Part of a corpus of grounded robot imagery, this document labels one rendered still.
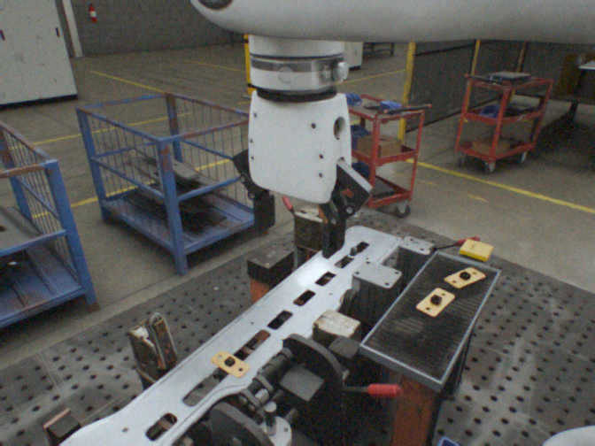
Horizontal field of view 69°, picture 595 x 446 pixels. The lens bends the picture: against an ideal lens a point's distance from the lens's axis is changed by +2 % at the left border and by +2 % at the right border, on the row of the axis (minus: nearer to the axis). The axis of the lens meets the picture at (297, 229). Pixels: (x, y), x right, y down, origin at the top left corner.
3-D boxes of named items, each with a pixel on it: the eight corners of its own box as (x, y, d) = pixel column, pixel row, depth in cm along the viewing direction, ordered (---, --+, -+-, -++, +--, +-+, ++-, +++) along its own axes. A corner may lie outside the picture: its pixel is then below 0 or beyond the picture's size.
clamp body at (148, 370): (170, 411, 115) (148, 308, 98) (202, 434, 108) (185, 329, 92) (140, 436, 108) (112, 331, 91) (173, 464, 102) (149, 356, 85)
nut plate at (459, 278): (470, 268, 92) (471, 263, 91) (485, 277, 89) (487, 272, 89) (443, 280, 88) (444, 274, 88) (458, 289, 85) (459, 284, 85)
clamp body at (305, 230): (302, 287, 163) (303, 201, 145) (335, 301, 155) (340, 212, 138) (285, 301, 155) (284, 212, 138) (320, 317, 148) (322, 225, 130)
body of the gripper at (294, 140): (366, 77, 39) (357, 189, 45) (277, 68, 44) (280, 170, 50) (321, 90, 34) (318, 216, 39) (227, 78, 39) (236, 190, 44)
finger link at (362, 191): (379, 160, 38) (371, 215, 41) (308, 141, 42) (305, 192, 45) (374, 165, 37) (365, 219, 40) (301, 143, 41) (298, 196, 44)
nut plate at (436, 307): (436, 288, 86) (437, 283, 85) (455, 296, 83) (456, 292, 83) (414, 308, 80) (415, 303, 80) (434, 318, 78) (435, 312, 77)
